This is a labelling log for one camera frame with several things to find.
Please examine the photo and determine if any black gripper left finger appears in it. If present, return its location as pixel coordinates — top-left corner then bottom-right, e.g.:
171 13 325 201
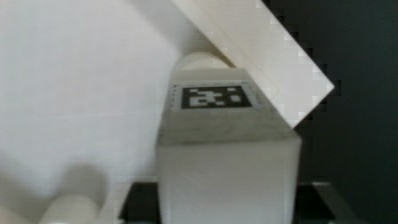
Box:
107 182 160 224

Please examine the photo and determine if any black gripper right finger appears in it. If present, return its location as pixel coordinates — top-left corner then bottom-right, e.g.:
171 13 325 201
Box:
293 182 362 224

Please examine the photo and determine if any white table leg with tag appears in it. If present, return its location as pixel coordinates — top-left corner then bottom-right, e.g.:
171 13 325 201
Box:
155 68 304 224

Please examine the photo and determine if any white square tabletop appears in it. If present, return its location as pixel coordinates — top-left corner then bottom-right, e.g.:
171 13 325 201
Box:
0 0 332 224

